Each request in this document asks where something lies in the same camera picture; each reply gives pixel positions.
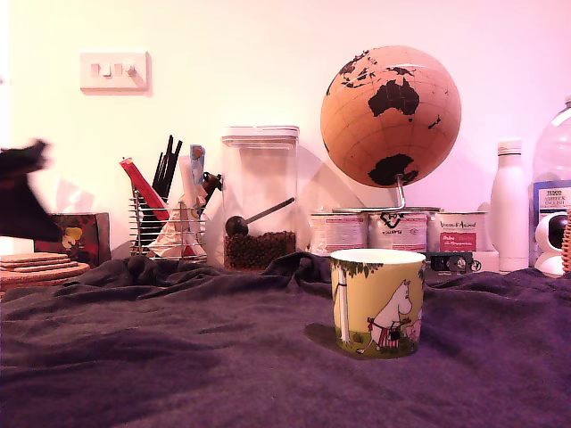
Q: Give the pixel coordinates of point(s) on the floral tissue box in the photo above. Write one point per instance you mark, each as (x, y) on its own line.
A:
(91, 241)

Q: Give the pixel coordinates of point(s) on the small black box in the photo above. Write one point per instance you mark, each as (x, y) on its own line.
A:
(442, 263)

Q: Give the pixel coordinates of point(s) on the small white box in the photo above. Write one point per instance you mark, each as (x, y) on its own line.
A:
(489, 263)

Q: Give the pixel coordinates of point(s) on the small white round camera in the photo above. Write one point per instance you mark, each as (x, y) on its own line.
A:
(545, 263)

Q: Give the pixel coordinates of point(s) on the square cork coaster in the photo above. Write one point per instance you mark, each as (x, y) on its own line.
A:
(45, 266)
(32, 257)

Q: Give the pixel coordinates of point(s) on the white pot pink label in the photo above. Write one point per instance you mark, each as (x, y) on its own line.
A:
(460, 232)

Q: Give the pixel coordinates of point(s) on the wicker basket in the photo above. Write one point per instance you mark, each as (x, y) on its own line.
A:
(568, 249)

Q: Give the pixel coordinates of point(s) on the white tissue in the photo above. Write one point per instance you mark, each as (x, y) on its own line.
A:
(73, 198)

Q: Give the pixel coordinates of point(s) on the large clear water bottle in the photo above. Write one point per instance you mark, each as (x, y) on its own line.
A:
(554, 147)

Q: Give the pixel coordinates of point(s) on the round cork trivet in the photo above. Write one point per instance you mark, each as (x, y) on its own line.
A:
(44, 277)

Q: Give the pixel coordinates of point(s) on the black stick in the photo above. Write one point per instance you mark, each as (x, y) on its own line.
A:
(168, 156)
(176, 156)
(158, 169)

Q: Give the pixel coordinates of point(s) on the white paper sleeve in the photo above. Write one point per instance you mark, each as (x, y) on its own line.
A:
(188, 178)

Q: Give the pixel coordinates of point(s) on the blue orange packet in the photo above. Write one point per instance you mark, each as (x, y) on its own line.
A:
(197, 165)

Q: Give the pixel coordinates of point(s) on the red paper packet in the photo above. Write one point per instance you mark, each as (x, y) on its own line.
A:
(143, 187)

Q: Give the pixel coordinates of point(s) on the dark blue cloth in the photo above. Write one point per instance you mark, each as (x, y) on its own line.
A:
(223, 356)

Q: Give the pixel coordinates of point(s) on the coffee beans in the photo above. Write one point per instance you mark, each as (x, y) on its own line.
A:
(259, 249)

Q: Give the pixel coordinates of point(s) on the metal globe stand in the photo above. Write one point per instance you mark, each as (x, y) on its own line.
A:
(401, 191)

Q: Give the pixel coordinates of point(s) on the yellow cartoon print mug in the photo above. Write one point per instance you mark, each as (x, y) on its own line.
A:
(357, 312)

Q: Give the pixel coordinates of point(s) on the clear jar with white lid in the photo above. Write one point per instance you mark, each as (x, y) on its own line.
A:
(268, 178)

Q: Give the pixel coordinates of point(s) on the crumpled white paper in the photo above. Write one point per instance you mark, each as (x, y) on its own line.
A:
(166, 243)

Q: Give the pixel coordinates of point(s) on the pink label tin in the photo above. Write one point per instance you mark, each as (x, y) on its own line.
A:
(335, 232)

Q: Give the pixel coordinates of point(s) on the cork globe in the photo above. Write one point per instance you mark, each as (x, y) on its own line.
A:
(389, 142)

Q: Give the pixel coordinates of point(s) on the white wall light switch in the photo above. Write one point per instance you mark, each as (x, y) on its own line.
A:
(113, 82)

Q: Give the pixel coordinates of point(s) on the black coffee scoop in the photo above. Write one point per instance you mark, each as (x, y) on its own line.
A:
(236, 225)

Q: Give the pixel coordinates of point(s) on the white metal bottle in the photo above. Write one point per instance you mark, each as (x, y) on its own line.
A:
(509, 205)

